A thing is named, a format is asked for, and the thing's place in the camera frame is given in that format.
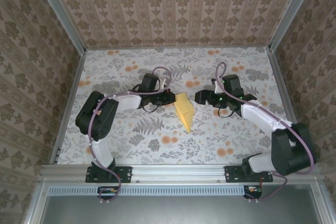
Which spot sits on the yellow cloth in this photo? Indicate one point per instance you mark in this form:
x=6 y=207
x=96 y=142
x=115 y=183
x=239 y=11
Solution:
x=185 y=111

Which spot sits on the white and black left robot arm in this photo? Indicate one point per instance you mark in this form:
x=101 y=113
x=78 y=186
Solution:
x=95 y=119

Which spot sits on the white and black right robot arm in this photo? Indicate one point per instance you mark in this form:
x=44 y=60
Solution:
x=288 y=150

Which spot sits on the floral table cover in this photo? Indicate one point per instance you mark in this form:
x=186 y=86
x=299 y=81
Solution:
x=157 y=150

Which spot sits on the black connector board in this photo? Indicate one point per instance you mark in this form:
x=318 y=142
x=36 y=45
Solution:
x=256 y=193
x=106 y=192

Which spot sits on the grey metal panel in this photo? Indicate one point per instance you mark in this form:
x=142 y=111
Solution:
x=178 y=211

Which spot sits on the thin aluminium wall rail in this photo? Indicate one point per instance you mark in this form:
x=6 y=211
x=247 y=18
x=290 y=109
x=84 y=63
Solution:
x=183 y=48

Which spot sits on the long aluminium base rail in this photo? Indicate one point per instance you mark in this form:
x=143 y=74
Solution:
x=178 y=172

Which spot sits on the aluminium side rail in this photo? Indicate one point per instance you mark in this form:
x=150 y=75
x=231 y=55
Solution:
x=285 y=90
x=69 y=103

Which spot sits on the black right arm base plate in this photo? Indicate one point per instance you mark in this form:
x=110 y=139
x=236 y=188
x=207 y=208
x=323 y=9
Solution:
x=232 y=174

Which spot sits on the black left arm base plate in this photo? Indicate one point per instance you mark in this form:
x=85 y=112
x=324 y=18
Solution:
x=123 y=174

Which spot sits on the aluminium corner post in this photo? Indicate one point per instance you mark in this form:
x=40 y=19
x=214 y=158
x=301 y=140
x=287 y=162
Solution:
x=61 y=11
x=293 y=11

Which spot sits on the aluminium frame bar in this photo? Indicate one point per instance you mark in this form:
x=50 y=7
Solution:
x=35 y=203
x=321 y=203

